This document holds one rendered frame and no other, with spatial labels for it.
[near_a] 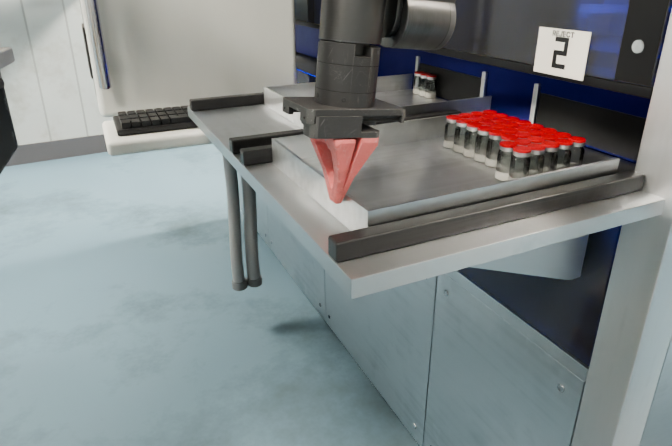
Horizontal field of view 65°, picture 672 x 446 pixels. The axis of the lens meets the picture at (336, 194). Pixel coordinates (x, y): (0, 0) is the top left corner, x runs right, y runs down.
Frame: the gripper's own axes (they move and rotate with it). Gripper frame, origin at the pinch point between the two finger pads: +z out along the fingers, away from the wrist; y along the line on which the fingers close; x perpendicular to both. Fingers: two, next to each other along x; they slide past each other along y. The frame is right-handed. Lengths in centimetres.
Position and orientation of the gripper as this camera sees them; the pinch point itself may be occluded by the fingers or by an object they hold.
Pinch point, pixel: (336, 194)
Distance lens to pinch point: 52.8
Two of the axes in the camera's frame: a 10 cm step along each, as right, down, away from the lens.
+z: -0.9, 9.4, 3.2
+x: -4.6, -3.3, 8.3
